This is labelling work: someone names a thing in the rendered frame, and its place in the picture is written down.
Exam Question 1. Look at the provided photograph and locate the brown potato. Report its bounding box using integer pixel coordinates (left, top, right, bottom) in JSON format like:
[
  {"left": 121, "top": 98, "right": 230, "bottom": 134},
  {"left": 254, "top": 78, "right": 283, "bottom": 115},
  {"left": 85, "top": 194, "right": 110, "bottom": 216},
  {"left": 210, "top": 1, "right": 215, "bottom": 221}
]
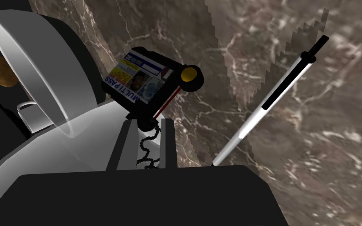
[{"left": 0, "top": 56, "right": 19, "bottom": 88}]

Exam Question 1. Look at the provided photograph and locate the black pass card with chain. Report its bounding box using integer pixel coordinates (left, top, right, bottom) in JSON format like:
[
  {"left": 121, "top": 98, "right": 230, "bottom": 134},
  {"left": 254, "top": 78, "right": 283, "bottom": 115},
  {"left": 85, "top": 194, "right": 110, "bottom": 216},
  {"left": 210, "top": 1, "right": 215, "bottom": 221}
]
[{"left": 101, "top": 46, "right": 205, "bottom": 170}]

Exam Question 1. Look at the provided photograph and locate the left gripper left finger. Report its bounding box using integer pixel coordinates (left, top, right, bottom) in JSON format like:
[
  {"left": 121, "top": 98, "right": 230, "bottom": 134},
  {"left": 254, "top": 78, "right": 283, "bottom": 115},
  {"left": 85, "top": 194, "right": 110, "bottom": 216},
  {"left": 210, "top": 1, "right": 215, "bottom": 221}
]
[{"left": 105, "top": 119, "right": 139, "bottom": 172}]

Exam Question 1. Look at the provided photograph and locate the white pen with black clip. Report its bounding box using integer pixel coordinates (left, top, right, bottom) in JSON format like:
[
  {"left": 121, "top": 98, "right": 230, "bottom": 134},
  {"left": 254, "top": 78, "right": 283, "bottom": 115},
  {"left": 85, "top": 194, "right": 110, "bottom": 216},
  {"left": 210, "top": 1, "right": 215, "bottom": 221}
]
[{"left": 211, "top": 35, "right": 330, "bottom": 167}]

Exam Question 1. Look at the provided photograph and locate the white and black bowl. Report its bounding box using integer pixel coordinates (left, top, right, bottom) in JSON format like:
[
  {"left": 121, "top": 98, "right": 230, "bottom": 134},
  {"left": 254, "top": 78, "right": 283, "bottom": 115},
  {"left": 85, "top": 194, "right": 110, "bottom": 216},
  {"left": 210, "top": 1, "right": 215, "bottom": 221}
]
[{"left": 0, "top": 9, "right": 107, "bottom": 139}]

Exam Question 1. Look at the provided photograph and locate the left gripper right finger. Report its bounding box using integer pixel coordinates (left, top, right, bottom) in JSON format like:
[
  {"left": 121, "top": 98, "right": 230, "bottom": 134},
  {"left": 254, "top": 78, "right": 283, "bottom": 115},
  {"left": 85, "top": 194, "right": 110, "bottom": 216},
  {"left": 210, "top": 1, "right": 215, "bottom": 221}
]
[{"left": 159, "top": 118, "right": 178, "bottom": 169}]

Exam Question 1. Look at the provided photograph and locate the white plate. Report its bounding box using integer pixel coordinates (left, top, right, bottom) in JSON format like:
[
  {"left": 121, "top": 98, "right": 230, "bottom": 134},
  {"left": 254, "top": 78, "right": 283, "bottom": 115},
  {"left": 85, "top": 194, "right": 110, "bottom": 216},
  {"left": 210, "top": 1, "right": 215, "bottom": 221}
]
[{"left": 0, "top": 100, "right": 161, "bottom": 220}]

